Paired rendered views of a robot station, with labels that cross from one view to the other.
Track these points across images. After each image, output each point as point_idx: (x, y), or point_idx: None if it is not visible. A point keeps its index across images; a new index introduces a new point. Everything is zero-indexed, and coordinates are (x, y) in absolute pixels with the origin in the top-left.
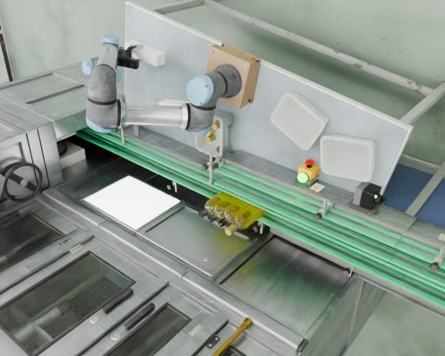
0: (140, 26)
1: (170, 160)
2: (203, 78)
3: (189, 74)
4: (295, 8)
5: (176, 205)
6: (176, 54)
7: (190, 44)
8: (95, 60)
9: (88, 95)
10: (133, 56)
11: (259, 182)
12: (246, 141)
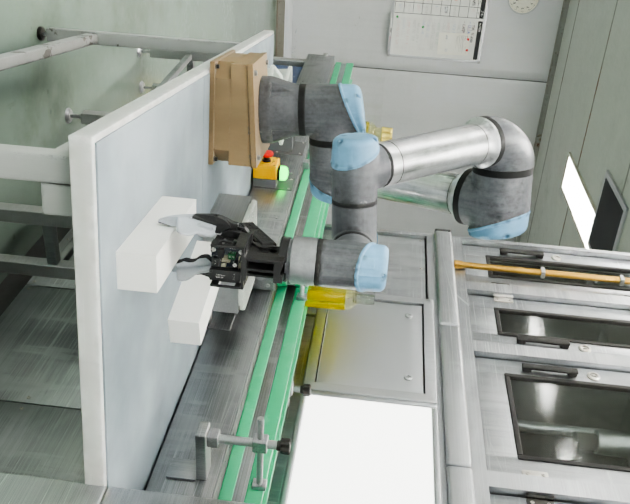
0: (126, 181)
1: (267, 373)
2: (352, 84)
3: (187, 194)
4: None
5: (324, 391)
6: (174, 172)
7: (186, 117)
8: (358, 240)
9: (534, 161)
10: (169, 271)
11: (301, 219)
12: None
